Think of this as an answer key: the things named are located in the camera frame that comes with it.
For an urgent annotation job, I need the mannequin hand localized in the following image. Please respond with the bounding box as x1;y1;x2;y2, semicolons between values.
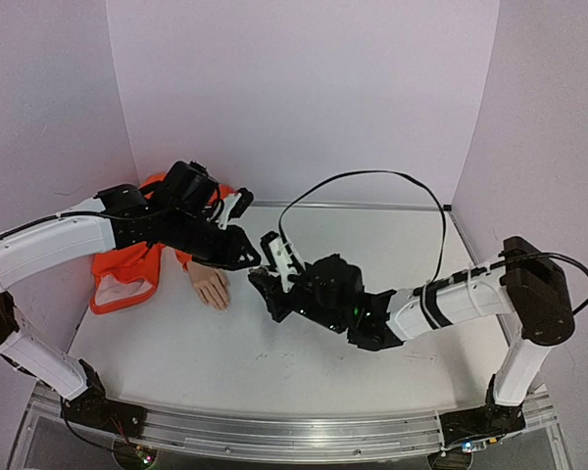
186;262;230;311

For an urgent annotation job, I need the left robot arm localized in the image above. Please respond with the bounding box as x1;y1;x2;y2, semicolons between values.
0;162;261;428

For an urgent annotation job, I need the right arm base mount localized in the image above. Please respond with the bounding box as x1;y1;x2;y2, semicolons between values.
439;375;525;449

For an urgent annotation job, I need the nail polish bottle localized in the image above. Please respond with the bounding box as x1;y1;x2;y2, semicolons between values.
249;266;268;274

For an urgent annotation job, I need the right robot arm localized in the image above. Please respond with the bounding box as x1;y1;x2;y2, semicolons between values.
248;232;575;407

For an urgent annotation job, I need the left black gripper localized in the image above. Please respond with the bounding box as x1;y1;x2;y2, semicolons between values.
163;208;264;271

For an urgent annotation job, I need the black right camera cable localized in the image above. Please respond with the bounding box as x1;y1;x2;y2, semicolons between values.
277;169;588;317

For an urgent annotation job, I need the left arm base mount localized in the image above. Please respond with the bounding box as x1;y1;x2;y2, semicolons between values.
61;359;147;439

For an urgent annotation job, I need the aluminium front rail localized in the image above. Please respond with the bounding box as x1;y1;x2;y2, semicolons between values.
8;385;571;469

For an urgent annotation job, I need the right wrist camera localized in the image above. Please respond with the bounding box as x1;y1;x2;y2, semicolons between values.
260;231;305;293

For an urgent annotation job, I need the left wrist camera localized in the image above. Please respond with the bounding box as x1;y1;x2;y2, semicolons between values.
215;188;254;230

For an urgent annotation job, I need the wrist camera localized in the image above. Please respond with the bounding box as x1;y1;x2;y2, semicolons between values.
260;231;305;293
215;188;254;230

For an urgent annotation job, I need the orange hoodie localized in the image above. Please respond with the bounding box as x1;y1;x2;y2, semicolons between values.
88;171;234;316

